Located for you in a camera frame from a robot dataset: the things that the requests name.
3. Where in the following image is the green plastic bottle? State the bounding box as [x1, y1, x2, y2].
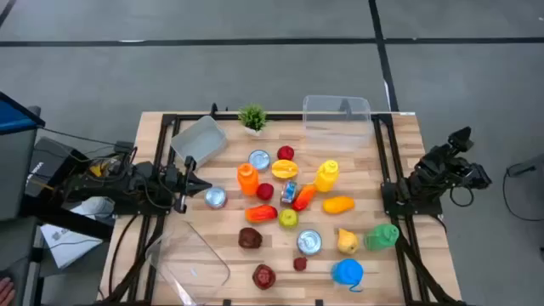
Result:
[364, 224, 400, 252]

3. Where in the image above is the orange plastic bottle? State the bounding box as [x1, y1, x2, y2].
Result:
[236, 162, 260, 197]

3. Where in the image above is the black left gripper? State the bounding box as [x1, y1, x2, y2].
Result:
[168, 155, 213, 214]

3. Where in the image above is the grey plastic bin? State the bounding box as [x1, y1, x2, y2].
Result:
[170, 115, 229, 170]

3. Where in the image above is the clear plastic tub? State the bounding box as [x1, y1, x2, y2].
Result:
[144, 219, 232, 306]
[302, 94, 374, 152]

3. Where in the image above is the dark brown wrinkled fruit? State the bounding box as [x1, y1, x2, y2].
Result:
[237, 227, 264, 250]

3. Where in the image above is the orange yellow mango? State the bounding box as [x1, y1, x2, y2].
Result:
[322, 195, 356, 215]

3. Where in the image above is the green apple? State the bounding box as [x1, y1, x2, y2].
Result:
[278, 208, 299, 230]

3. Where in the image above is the black computer case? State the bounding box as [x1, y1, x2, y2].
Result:
[25, 136, 93, 201]

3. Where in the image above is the small blue labelled can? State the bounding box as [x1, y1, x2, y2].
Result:
[280, 180, 298, 206]

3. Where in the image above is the yellow plastic bottle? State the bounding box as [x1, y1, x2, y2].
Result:
[314, 159, 340, 193]

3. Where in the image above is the red orange mango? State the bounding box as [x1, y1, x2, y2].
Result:
[291, 183, 318, 213]
[245, 204, 279, 224]

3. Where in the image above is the monitor with blue screen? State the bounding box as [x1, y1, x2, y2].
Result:
[0, 91, 47, 136]

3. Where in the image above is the yellow pear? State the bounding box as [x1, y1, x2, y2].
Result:
[337, 228, 360, 255]

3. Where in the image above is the black side stand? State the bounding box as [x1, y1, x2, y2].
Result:
[19, 193, 115, 241]

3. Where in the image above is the red apple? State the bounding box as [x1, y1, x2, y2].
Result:
[256, 183, 275, 201]
[276, 144, 296, 162]

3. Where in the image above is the white printed carton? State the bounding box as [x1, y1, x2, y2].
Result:
[40, 223, 105, 270]

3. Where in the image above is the black aluminium frame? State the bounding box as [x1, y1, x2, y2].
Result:
[95, 103, 467, 306]

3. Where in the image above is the blue plastic bottle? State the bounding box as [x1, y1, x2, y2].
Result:
[331, 258, 366, 293]

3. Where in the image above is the clear water bottle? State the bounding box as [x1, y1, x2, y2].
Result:
[70, 195, 116, 220]

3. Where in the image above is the large silver tin can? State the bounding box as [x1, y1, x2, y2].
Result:
[296, 229, 323, 257]

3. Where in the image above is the dark red wrinkled fruit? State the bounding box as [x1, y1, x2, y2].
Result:
[252, 263, 277, 291]

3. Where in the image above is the person's hand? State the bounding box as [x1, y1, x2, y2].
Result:
[0, 276, 17, 306]

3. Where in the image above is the grey cabinet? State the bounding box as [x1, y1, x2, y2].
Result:
[0, 105, 43, 222]

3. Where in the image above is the grey furniture leg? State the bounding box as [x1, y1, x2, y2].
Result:
[505, 152, 544, 178]

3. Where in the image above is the small potted green plant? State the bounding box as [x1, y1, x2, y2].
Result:
[237, 103, 269, 138]

